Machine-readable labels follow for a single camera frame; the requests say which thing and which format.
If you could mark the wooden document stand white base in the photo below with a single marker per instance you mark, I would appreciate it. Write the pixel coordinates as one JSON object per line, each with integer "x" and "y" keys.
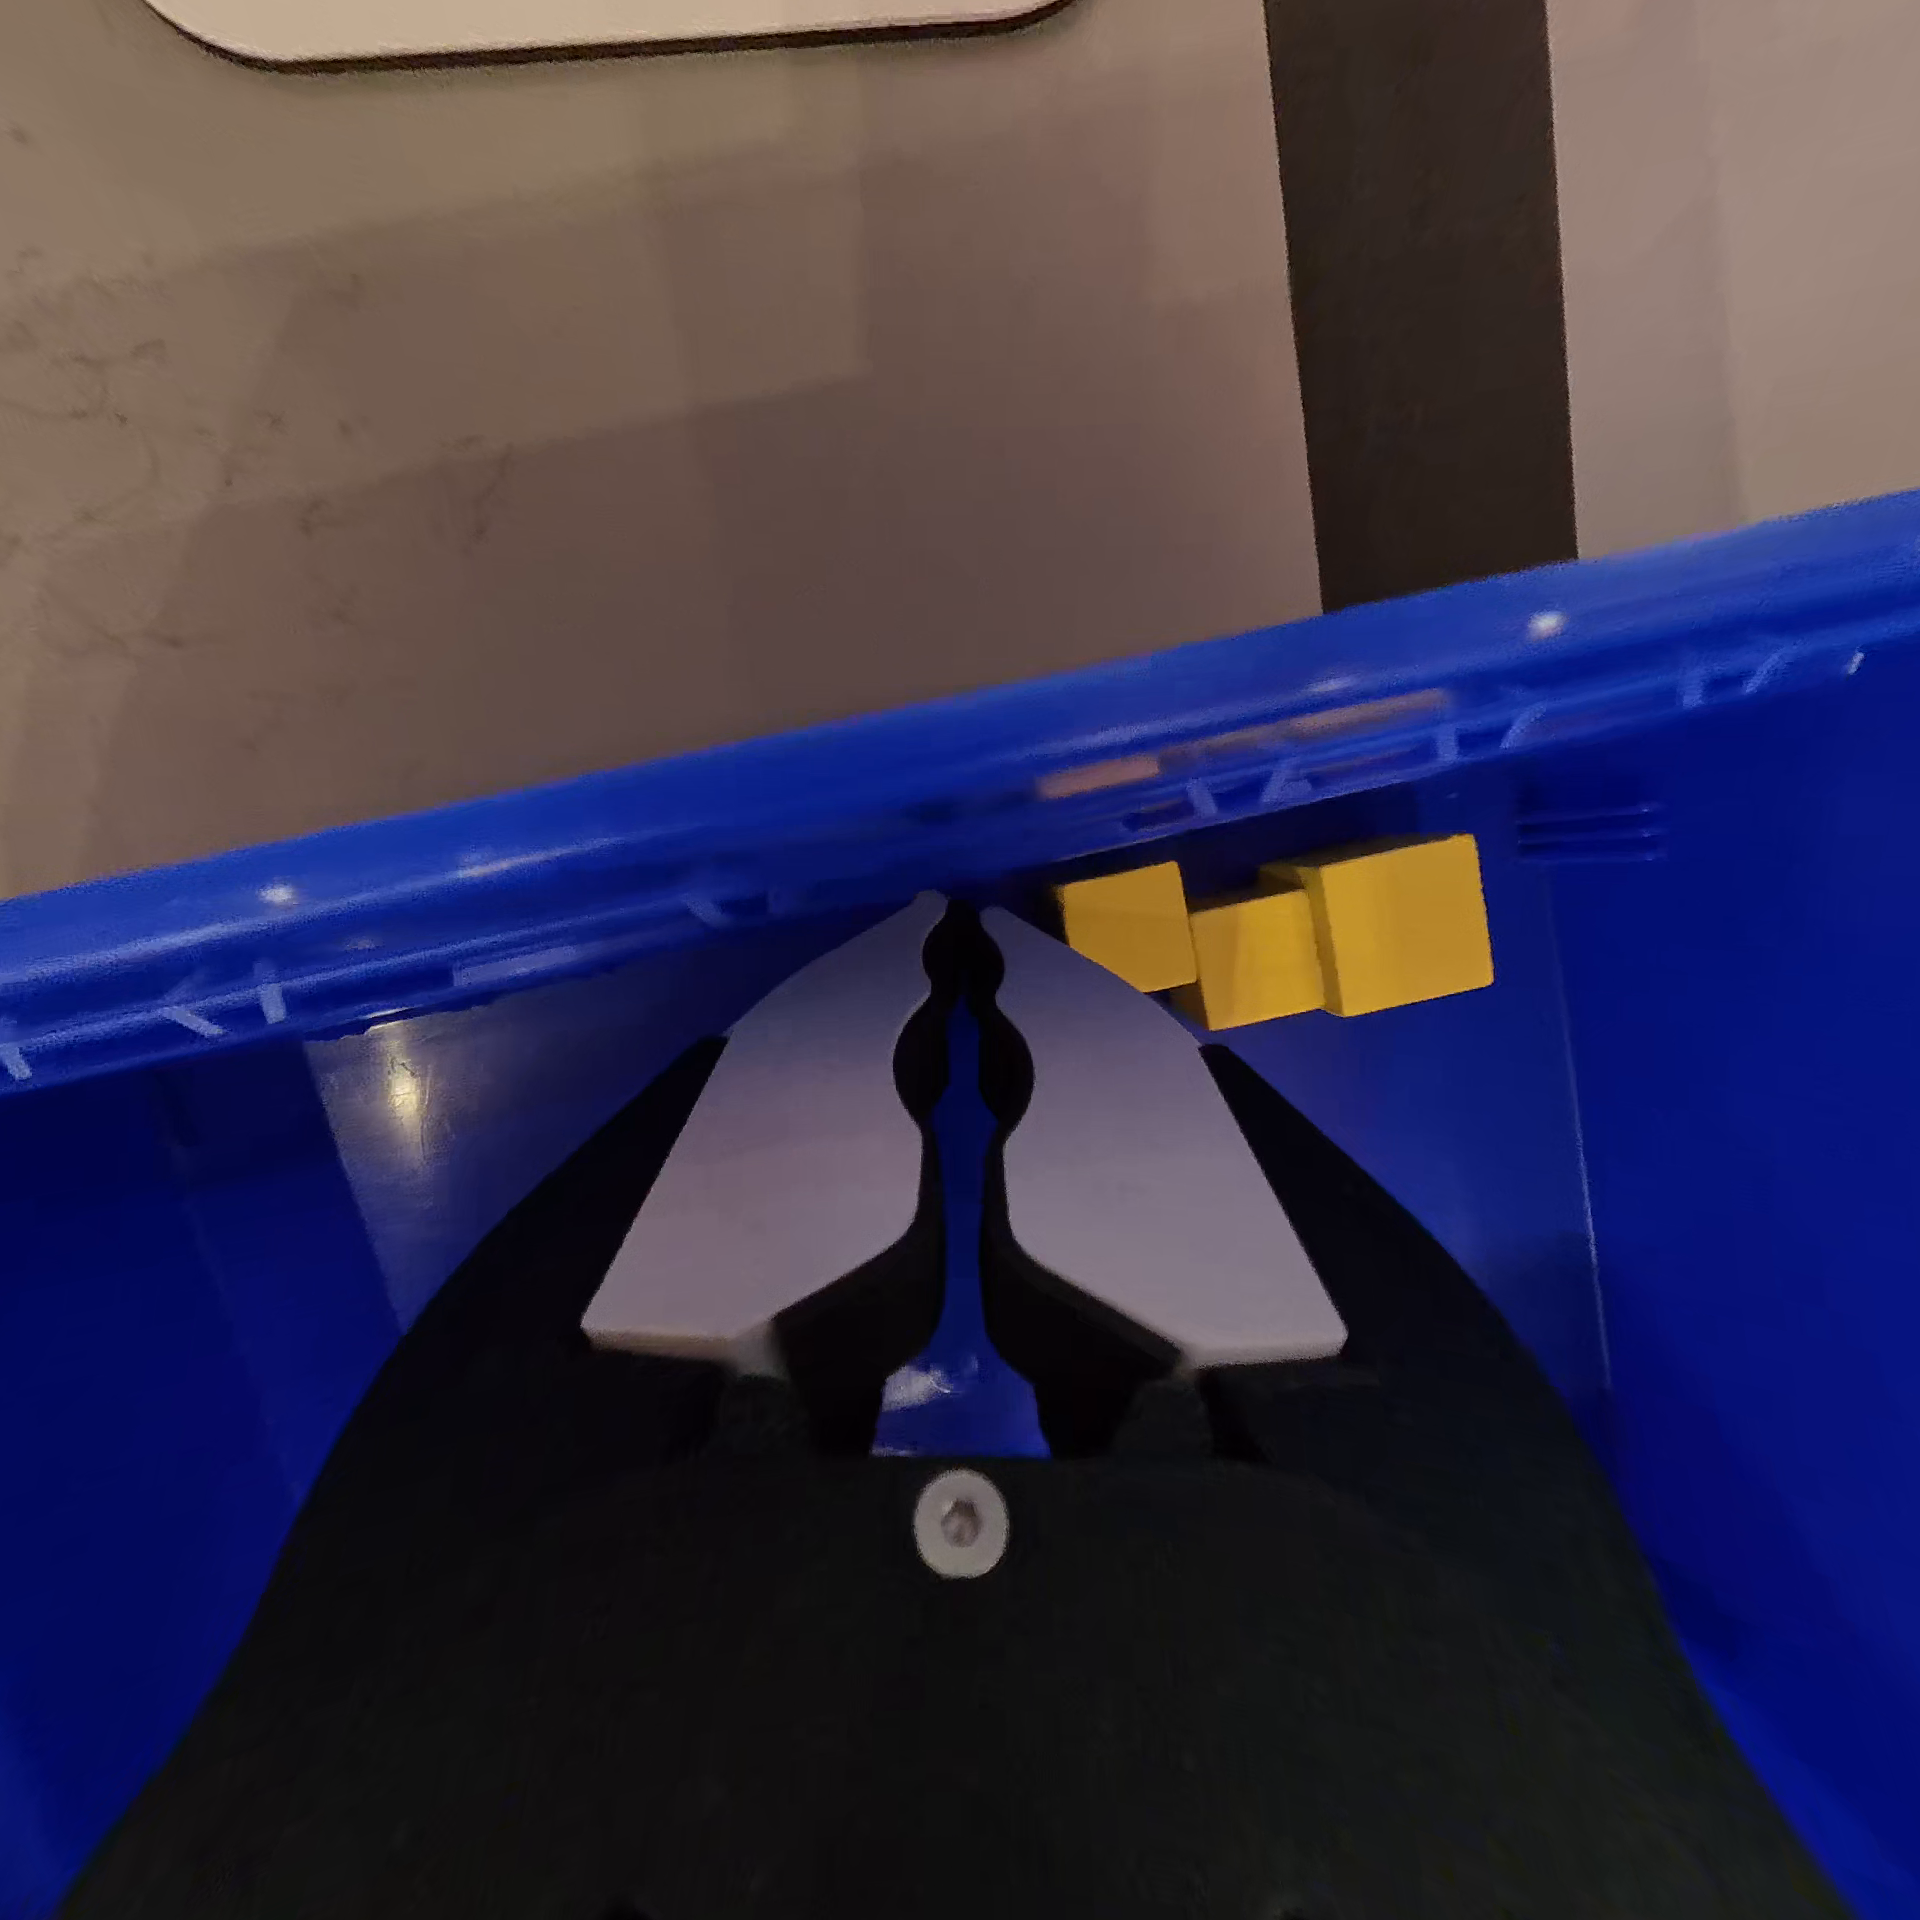
{"x": 600, "y": 24}

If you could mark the blue plastic bin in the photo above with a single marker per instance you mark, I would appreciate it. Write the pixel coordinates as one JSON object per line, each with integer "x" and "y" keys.
{"x": 1724, "y": 1202}

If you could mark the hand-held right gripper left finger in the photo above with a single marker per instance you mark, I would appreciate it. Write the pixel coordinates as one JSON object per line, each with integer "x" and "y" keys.
{"x": 765, "y": 1184}

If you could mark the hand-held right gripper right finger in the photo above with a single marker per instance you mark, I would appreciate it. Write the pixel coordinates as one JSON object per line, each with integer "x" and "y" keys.
{"x": 1154, "y": 1202}

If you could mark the yellow wooden cube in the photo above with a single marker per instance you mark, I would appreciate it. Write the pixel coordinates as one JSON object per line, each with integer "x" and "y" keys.
{"x": 1401, "y": 927}
{"x": 1257, "y": 963}
{"x": 1125, "y": 922}

